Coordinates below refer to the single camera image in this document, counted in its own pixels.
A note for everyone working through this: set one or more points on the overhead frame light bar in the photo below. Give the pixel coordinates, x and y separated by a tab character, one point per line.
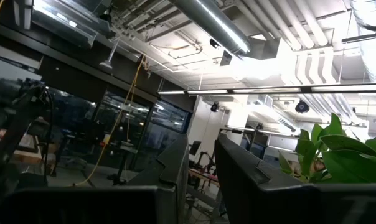
269	90

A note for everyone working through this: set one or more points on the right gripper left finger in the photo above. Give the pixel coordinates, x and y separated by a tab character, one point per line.
172	186

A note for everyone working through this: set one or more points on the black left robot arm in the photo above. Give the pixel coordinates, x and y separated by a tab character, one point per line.
10	124

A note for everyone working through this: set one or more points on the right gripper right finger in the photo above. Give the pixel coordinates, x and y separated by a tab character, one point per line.
247	193

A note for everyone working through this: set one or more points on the silver ribbed ceiling duct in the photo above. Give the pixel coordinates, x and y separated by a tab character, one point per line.
373	40

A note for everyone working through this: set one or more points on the round black ceiling fixture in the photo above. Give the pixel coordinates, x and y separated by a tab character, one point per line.
302	106
214	107

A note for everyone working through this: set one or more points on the grey round ceiling duct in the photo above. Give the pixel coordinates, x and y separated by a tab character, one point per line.
213	25

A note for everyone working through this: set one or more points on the green leafy plant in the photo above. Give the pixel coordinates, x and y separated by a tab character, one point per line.
343	155

